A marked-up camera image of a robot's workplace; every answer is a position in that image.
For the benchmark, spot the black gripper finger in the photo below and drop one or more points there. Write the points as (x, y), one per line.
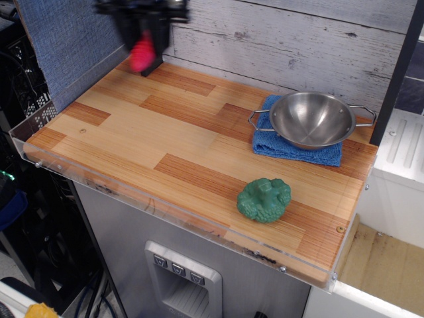
(129, 30)
(159, 31)

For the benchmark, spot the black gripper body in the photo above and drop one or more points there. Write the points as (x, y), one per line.
(173, 11)

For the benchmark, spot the red-handled metal spoon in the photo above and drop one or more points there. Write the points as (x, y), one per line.
(143, 53)

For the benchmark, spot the blue folded cloth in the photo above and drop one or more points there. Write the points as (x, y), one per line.
(271, 144)

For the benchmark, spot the blue fabric panel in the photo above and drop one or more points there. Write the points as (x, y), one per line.
(75, 46)

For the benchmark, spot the black plastic crate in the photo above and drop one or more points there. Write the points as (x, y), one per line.
(23, 87)

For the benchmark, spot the clear acrylic edge guard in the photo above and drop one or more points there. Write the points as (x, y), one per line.
(188, 166)

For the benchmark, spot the green toy broccoli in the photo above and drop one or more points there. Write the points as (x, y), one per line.
(264, 200)

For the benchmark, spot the grey water dispenser panel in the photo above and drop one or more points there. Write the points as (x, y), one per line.
(183, 286)

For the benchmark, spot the silver toy fridge front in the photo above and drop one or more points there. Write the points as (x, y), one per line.
(121, 230)

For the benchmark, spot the white toy sink unit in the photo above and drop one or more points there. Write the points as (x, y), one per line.
(381, 273)

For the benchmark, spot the black vertical post left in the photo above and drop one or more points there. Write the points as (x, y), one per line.
(153, 68)

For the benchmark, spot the black vertical post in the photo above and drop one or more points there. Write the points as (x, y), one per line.
(400, 70)
(153, 68)

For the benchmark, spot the steel bowl with handles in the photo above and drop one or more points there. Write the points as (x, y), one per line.
(309, 120)

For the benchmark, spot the black vertical post right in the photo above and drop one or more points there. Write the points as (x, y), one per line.
(400, 70)

